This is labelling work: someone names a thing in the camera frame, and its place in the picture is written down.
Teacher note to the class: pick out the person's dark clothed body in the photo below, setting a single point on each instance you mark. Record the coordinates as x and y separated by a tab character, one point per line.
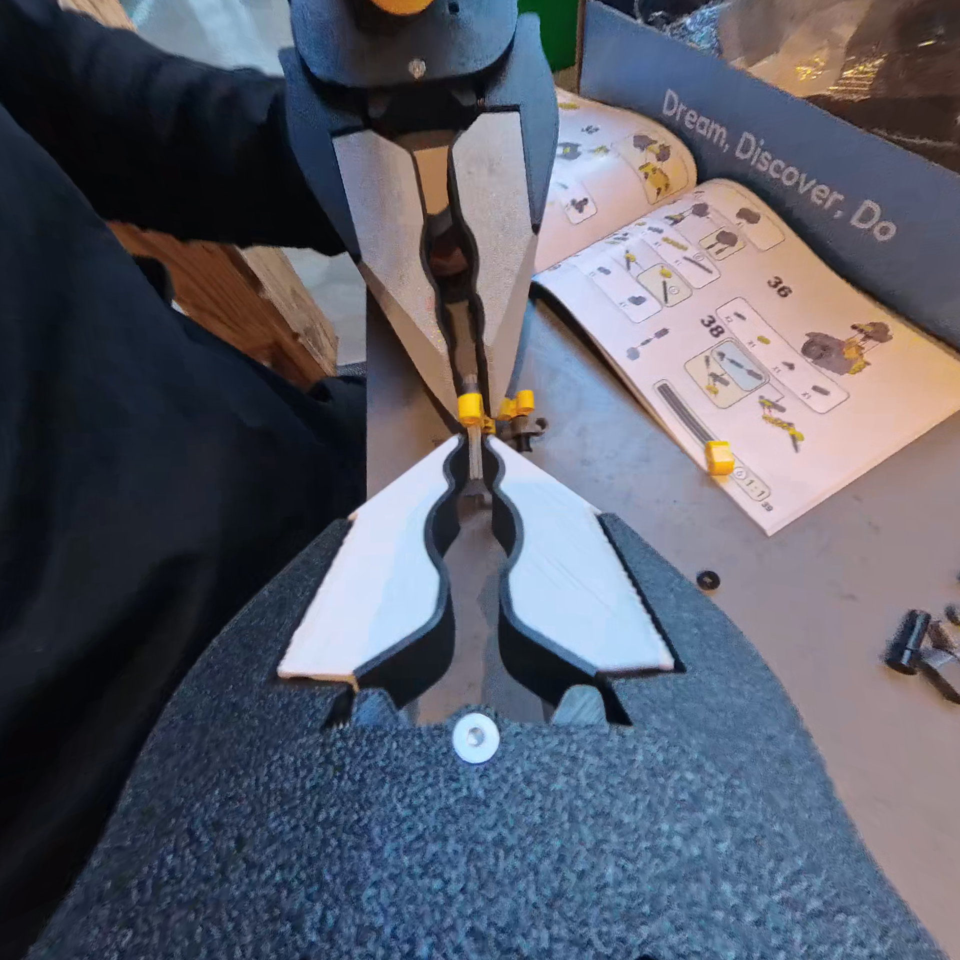
112	525

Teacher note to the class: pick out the crumpled clear plastic bags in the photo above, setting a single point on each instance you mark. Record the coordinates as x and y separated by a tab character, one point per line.
862	67

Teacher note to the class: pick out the instruction booklet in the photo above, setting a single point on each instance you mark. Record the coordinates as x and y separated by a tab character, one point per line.
787	337

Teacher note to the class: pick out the wooden stool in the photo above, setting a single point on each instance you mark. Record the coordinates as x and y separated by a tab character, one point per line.
247	300

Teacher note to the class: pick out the small black bush piece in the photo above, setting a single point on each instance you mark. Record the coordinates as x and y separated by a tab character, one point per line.
707	579

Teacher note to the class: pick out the small yellow axle assembly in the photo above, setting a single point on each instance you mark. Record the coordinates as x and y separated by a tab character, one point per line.
471	406

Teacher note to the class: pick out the green box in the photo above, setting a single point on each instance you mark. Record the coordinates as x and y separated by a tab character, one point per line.
559	34

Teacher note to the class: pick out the small yellow curved piece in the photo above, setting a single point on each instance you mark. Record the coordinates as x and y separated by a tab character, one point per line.
718	457

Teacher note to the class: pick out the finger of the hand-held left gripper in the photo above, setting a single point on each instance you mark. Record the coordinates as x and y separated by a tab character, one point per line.
495	210
382	225

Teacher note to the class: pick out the person's left forearm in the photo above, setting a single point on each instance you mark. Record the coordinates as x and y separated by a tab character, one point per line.
150	135

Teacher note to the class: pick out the dark blue cardboard box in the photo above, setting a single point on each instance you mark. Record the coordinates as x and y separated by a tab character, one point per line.
787	150

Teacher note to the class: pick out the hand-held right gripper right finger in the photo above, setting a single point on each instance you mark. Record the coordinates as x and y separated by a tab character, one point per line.
592	592

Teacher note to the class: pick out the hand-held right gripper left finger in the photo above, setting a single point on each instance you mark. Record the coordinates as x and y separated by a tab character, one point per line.
367	592

